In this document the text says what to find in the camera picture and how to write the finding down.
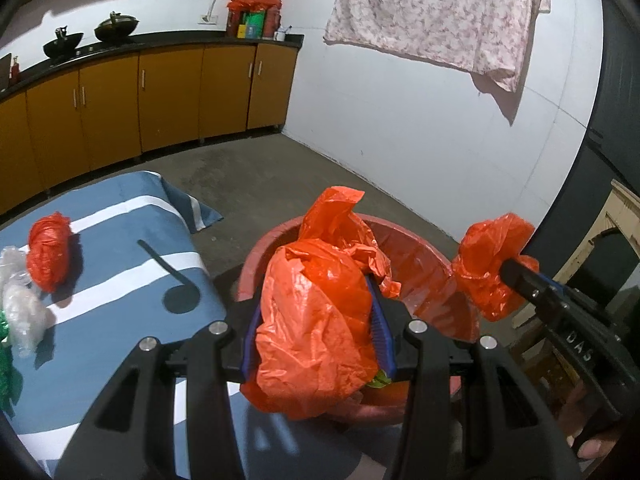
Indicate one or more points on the white cup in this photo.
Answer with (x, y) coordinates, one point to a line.
(281, 35)

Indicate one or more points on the red plastic basket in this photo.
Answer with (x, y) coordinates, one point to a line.
(425, 280)

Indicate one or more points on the red bag over canisters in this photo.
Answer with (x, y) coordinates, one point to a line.
(252, 1)

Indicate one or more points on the pink floral hanging sheet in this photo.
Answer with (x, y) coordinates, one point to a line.
(425, 10)

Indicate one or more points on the person's right hand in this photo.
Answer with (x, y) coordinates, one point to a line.
(595, 447)

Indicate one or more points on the green plastic bag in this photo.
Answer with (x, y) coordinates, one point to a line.
(6, 360)

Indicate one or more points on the green box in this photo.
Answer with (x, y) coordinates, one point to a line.
(251, 25)

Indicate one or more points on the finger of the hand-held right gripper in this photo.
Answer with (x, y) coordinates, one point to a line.
(525, 280)

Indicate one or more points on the red bottle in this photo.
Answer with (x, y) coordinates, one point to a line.
(15, 72)

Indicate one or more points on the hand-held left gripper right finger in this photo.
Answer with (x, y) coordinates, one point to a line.
(382, 340)

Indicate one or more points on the black wok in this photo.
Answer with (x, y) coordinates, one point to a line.
(62, 46)

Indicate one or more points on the orange plastic bag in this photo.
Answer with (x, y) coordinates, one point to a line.
(310, 320)
(47, 255)
(487, 265)

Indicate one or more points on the cream wooden furniture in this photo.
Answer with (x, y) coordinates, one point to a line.
(620, 210)

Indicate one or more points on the dark cutting board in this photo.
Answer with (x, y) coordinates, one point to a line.
(4, 72)

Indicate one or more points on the blue striped cloth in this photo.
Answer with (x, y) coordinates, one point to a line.
(125, 260)

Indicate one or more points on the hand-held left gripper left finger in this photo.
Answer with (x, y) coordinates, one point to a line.
(249, 340)

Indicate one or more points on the clear plastic bag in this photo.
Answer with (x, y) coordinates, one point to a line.
(22, 310)

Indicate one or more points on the black pot with lid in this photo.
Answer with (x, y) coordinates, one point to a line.
(117, 27)

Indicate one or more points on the white wall socket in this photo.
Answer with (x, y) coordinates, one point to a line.
(208, 19)

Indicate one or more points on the wooden base cabinets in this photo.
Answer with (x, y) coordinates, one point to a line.
(170, 95)

